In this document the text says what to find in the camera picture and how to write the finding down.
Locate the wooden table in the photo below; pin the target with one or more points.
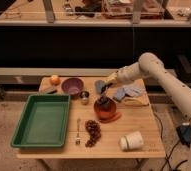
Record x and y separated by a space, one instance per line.
133 119

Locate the orange fruit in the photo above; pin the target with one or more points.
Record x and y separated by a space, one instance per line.
55 80

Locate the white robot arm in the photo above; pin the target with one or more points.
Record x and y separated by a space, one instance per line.
149 65

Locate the metal fork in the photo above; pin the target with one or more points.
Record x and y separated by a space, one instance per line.
78 140

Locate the dark sponge block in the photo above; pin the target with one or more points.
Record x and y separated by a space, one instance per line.
50 90

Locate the purple bowl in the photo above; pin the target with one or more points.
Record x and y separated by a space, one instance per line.
72 86

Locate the dark dish brush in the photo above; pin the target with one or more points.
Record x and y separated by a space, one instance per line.
104 101

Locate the bunch of dark grapes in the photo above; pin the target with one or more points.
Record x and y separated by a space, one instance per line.
94 130

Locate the blue grey sponge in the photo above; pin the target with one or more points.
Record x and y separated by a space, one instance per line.
99 86

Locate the black power box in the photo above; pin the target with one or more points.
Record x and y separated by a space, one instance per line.
184 134

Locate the small metal cup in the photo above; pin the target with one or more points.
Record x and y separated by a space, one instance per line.
84 96

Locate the yellow cloth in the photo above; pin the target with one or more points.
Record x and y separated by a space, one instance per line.
137 101

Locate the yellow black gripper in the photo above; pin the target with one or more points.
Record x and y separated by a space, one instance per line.
111 80

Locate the blue cloth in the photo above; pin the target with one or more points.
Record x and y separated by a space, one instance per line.
127 90

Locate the green plastic tray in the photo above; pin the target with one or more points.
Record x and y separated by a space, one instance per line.
43 122

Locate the white cup on side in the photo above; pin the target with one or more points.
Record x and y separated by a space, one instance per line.
131 141

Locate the red bowl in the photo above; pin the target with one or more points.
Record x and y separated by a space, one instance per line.
106 110

